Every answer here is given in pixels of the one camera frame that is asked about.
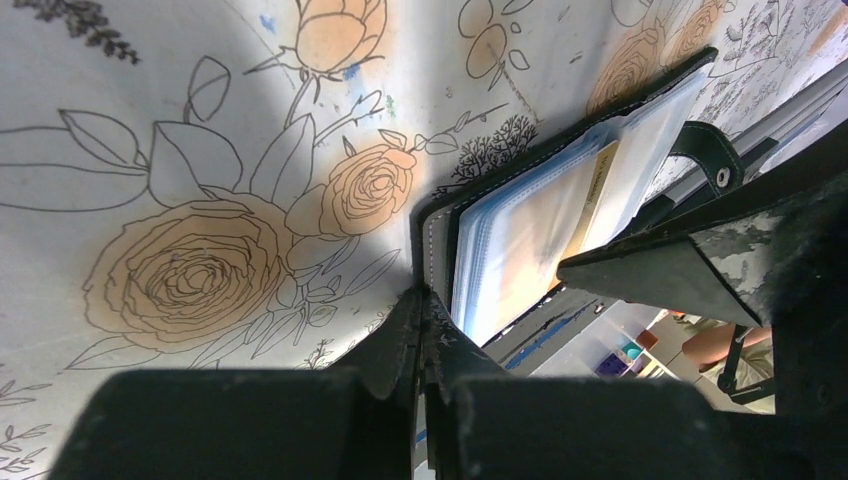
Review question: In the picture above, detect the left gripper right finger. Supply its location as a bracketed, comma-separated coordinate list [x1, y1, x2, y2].
[422, 292, 748, 479]

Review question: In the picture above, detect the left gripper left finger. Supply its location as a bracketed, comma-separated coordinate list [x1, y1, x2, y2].
[50, 288, 423, 479]

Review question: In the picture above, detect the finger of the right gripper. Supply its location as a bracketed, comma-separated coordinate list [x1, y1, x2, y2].
[557, 125, 847, 414]

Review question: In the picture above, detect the black leather card holder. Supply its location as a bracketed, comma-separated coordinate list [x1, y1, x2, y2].
[416, 47, 744, 345]

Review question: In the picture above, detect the floral table mat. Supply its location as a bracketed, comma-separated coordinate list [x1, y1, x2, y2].
[1, 1, 847, 479]

